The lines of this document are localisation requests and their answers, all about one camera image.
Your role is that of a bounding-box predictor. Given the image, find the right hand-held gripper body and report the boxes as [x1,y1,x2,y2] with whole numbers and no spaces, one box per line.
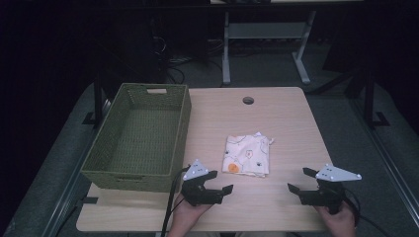
[298,163,363,215]

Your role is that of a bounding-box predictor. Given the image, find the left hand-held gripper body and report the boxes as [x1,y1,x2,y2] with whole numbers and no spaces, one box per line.
[180,159,225,207]

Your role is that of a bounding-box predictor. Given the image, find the person's left hand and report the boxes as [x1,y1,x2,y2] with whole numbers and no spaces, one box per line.
[167,193,215,237]

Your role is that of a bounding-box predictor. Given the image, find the person's right hand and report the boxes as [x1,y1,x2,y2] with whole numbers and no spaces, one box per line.
[313,200,358,237]

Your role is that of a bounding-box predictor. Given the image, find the folded cream patterned cloth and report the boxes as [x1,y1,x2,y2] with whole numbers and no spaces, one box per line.
[221,131,276,179]

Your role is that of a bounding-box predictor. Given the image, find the green woven basket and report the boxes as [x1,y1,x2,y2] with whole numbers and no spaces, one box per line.
[80,82,193,194]

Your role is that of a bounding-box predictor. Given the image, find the black metal stand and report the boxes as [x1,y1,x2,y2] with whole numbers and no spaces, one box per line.
[362,70,391,128]
[82,73,108,127]

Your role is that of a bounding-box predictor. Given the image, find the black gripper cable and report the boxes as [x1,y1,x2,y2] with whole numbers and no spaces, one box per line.
[342,189,394,237]
[160,165,193,237]

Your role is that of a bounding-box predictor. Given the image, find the aluminium rail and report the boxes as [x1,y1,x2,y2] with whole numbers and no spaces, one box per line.
[41,98,113,237]
[349,97,419,230]

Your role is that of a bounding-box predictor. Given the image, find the bundle of dark cables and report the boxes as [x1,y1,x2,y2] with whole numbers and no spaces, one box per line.
[154,34,225,85]

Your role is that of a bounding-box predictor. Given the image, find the white metal desk frame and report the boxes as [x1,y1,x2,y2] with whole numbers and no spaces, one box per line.
[221,10,318,87]

